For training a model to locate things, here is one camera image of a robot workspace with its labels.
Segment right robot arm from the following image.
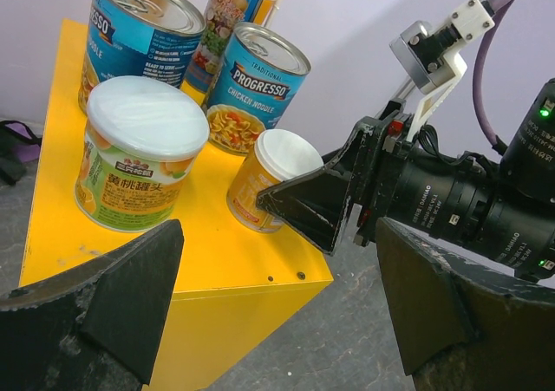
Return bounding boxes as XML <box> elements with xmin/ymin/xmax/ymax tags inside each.
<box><xmin>256</xmin><ymin>81</ymin><xmax>554</xmax><ymax>282</ymax></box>

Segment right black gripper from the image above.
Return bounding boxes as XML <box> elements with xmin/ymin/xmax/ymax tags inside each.
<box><xmin>255</xmin><ymin>98</ymin><xmax>413</xmax><ymax>255</ymax></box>

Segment yellow shelf cabinet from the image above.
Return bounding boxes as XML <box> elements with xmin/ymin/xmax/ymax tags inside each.
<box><xmin>20</xmin><ymin>19</ymin><xmax>333</xmax><ymax>390</ymax></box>

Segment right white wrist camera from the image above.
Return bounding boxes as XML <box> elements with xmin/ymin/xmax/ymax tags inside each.
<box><xmin>389</xmin><ymin>0</ymin><xmax>495</xmax><ymax>141</ymax></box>

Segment orange can white lid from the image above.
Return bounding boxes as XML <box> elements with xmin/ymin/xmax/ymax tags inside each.
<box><xmin>226</xmin><ymin>129</ymin><xmax>323</xmax><ymax>233</ymax></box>

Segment silver top tin can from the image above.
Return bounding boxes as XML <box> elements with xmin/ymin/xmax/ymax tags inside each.
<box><xmin>201</xmin><ymin>22</ymin><xmax>311</xmax><ymax>155</ymax></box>

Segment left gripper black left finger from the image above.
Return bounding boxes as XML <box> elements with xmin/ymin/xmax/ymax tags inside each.
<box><xmin>1</xmin><ymin>219</ymin><xmax>183</xmax><ymax>390</ymax></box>

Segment purple black fabric pouch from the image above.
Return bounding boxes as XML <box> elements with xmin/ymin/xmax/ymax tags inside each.
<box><xmin>1</xmin><ymin>120</ymin><xmax>42</xmax><ymax>186</ymax></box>

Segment teal blue pull-tab can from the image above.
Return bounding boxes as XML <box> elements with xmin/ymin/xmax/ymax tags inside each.
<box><xmin>78</xmin><ymin>0</ymin><xmax>206</xmax><ymax>110</ymax></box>

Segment blue orange can with spoon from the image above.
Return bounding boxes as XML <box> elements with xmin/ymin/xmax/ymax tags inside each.
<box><xmin>185</xmin><ymin>0</ymin><xmax>276</xmax><ymax>93</ymax></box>

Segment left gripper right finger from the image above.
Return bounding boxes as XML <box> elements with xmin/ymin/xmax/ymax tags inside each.
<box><xmin>376</xmin><ymin>218</ymin><xmax>554</xmax><ymax>390</ymax></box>

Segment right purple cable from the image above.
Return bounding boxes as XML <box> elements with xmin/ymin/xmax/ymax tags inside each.
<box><xmin>472</xmin><ymin>0</ymin><xmax>541</xmax><ymax>153</ymax></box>

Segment green label can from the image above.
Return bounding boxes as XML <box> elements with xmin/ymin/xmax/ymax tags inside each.
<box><xmin>75</xmin><ymin>75</ymin><xmax>210</xmax><ymax>232</ymax></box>

